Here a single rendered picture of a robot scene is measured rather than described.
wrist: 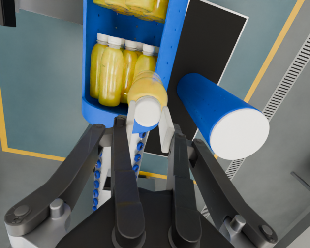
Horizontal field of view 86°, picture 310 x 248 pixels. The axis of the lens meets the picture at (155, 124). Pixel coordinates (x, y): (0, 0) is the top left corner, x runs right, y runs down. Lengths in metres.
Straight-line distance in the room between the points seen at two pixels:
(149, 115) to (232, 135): 0.65
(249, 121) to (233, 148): 0.15
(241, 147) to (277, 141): 1.73
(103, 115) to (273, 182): 2.86
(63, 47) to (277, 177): 3.12
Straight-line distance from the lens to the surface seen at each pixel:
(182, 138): 0.17
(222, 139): 0.84
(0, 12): 0.76
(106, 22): 0.69
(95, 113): 0.52
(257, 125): 0.89
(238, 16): 1.71
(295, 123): 2.61
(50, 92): 1.98
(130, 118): 0.17
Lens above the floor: 1.68
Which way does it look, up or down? 63 degrees down
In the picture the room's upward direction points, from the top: 173 degrees clockwise
